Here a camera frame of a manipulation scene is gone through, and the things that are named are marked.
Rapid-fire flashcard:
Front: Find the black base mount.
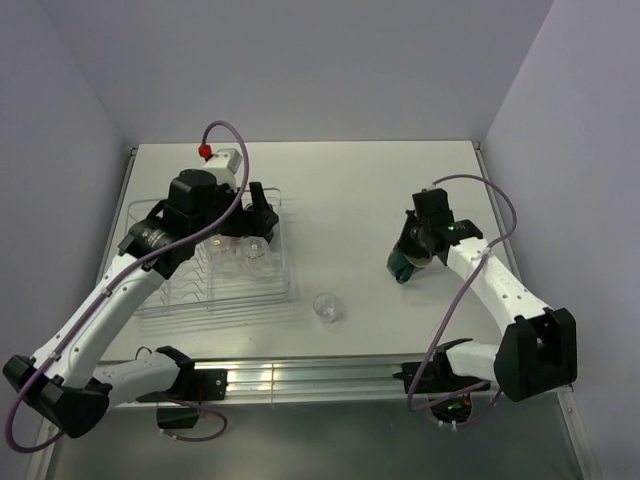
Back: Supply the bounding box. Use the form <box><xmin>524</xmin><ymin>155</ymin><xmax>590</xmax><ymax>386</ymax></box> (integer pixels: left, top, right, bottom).
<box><xmin>392</xmin><ymin>360</ymin><xmax>481</xmax><ymax>424</ymax></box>
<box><xmin>135</xmin><ymin>368</ymin><xmax>228</xmax><ymax>438</ymax></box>

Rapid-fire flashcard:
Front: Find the clear glass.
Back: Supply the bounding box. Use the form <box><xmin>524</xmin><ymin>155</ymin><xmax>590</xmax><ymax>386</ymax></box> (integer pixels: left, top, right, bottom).
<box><xmin>242</xmin><ymin>236</ymin><xmax>272</xmax><ymax>277</ymax></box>
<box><xmin>208</xmin><ymin>236</ymin><xmax>244</xmax><ymax>276</ymax></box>
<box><xmin>313</xmin><ymin>292</ymin><xmax>340</xmax><ymax>324</ymax></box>

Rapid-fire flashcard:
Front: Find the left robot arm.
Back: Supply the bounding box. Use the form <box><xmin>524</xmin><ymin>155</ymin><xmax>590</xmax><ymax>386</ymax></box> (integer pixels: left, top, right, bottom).
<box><xmin>3</xmin><ymin>169</ymin><xmax>279</xmax><ymax>438</ymax></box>

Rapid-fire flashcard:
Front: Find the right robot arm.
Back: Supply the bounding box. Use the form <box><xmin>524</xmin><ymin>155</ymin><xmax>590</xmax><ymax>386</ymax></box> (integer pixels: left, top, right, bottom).
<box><xmin>387</xmin><ymin>188</ymin><xmax>578</xmax><ymax>402</ymax></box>

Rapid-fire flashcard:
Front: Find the aluminium mounting rail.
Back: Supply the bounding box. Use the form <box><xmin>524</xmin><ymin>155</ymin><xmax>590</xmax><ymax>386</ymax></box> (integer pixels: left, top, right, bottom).
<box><xmin>54</xmin><ymin>319</ymin><xmax>574</xmax><ymax>406</ymax></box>

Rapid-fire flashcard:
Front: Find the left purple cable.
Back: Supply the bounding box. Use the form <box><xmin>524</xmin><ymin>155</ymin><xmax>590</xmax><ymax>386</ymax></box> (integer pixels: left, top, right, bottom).
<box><xmin>7</xmin><ymin>119</ymin><xmax>251</xmax><ymax>454</ymax></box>

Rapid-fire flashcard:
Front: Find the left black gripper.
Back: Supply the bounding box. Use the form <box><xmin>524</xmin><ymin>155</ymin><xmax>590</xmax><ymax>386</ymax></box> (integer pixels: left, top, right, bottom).
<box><xmin>190</xmin><ymin>181</ymin><xmax>277</xmax><ymax>243</ymax></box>

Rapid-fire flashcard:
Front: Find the clear wire dish rack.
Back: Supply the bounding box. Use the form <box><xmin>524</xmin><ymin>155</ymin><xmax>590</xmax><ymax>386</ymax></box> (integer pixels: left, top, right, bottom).
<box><xmin>117</xmin><ymin>187</ymin><xmax>294</xmax><ymax>319</ymax></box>

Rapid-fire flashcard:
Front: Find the black ceramic mug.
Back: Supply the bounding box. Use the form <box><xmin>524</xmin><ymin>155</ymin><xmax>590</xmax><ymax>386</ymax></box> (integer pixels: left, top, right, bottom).
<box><xmin>244</xmin><ymin>203</ymin><xmax>279</xmax><ymax>243</ymax></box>

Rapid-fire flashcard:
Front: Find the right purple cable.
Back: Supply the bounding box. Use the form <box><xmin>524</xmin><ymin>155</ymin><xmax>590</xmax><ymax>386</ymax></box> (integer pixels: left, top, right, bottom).
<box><xmin>405</xmin><ymin>174</ymin><xmax>519</xmax><ymax>426</ymax></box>

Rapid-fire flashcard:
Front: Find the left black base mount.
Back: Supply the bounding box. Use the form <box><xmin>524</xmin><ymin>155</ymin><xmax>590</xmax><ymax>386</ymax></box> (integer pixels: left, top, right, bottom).
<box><xmin>135</xmin><ymin>368</ymin><xmax>228</xmax><ymax>438</ymax></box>

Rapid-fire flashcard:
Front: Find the teal ceramic mug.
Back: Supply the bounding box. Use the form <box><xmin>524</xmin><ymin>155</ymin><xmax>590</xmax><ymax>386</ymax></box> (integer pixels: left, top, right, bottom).
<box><xmin>386</xmin><ymin>250</ymin><xmax>432</xmax><ymax>285</ymax></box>

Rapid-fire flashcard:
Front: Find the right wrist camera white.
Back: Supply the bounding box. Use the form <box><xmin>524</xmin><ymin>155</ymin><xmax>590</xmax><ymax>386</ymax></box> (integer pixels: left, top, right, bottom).
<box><xmin>421</xmin><ymin>184</ymin><xmax>443</xmax><ymax>195</ymax></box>

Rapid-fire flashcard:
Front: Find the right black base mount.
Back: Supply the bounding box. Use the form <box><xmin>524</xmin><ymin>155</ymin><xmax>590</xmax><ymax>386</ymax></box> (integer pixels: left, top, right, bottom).
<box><xmin>392</xmin><ymin>360</ymin><xmax>481</xmax><ymax>424</ymax></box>

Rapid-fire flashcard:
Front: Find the purple cable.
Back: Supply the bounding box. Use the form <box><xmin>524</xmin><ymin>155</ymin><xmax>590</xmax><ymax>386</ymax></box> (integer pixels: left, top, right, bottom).
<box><xmin>405</xmin><ymin>174</ymin><xmax>519</xmax><ymax>426</ymax></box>
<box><xmin>7</xmin><ymin>119</ymin><xmax>251</xmax><ymax>454</ymax></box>

